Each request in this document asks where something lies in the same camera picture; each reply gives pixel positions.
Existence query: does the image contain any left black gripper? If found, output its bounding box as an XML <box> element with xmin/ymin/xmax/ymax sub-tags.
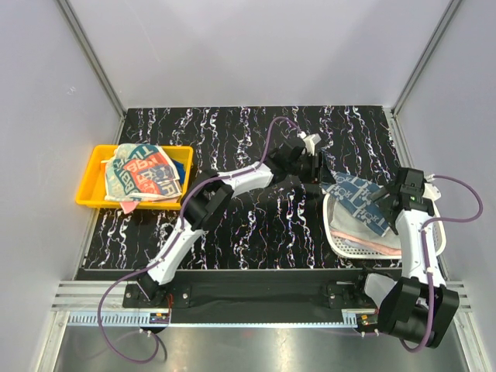
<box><xmin>285</xmin><ymin>152</ymin><xmax>334</xmax><ymax>184</ymax></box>

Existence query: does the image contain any blue patterned white towel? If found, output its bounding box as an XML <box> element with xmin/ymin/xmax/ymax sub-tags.
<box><xmin>322</xmin><ymin>172</ymin><xmax>389</xmax><ymax>236</ymax></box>

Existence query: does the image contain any cream white towel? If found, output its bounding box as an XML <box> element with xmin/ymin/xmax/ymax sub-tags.
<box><xmin>329</xmin><ymin>202</ymin><xmax>401</xmax><ymax>248</ymax></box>

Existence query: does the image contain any pink towel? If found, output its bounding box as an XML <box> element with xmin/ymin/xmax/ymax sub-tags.
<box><xmin>331</xmin><ymin>230</ymin><xmax>401</xmax><ymax>257</ymax></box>

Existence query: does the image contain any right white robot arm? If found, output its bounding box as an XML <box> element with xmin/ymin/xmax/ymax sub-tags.
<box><xmin>351</xmin><ymin>167</ymin><xmax>460</xmax><ymax>353</ymax></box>

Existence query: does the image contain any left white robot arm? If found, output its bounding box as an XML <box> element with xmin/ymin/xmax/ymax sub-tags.
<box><xmin>136</xmin><ymin>144</ymin><xmax>336</xmax><ymax>307</ymax></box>

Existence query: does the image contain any black marble pattern mat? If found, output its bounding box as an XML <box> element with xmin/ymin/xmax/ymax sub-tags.
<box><xmin>81</xmin><ymin>105</ymin><xmax>401</xmax><ymax>271</ymax></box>

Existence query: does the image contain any white perforated plastic basket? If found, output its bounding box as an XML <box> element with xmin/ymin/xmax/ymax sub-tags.
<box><xmin>322</xmin><ymin>191</ymin><xmax>448</xmax><ymax>260</ymax></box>

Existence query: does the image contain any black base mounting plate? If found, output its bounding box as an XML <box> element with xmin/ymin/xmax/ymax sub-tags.
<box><xmin>122</xmin><ymin>269</ymin><xmax>375</xmax><ymax>326</ymax></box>

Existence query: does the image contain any teal and red lettered towel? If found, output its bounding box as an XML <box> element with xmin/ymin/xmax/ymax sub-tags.
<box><xmin>103</xmin><ymin>143</ymin><xmax>182</xmax><ymax>202</ymax></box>

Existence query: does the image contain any yellow plastic tray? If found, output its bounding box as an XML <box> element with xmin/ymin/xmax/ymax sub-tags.
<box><xmin>75</xmin><ymin>144</ymin><xmax>194</xmax><ymax>211</ymax></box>

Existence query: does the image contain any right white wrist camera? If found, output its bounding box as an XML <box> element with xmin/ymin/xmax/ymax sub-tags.
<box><xmin>423</xmin><ymin>174</ymin><xmax>442</xmax><ymax>202</ymax></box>

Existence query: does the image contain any right aluminium frame post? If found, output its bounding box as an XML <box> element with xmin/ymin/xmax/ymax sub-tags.
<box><xmin>391</xmin><ymin>0</ymin><xmax>464</xmax><ymax>116</ymax></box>

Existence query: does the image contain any aluminium frame post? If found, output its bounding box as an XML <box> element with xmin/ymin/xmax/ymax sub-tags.
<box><xmin>391</xmin><ymin>0</ymin><xmax>464</xmax><ymax>116</ymax></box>
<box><xmin>53</xmin><ymin>0</ymin><xmax>129</xmax><ymax>117</ymax></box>

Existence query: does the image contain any slotted cable duct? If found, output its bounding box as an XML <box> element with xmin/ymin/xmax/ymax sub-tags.
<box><xmin>68</xmin><ymin>312</ymin><xmax>171</xmax><ymax>327</ymax></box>

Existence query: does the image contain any left aluminium frame post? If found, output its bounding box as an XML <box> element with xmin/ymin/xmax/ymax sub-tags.
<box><xmin>53</xmin><ymin>0</ymin><xmax>129</xmax><ymax>117</ymax></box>

